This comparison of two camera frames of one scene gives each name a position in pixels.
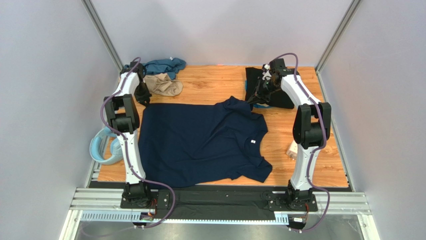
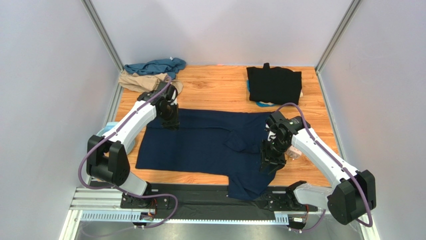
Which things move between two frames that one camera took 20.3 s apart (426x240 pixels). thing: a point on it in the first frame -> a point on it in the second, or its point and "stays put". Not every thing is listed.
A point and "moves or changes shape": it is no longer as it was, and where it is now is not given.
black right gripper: x=259 y=90 -> x=270 y=154
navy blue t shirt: x=183 y=145 moves or changes shape
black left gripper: x=141 y=99 -> x=174 y=123
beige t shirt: x=163 y=84 stays put
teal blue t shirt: x=170 y=67 stays put
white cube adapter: x=292 y=152 stays put
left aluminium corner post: x=103 y=35 stays put
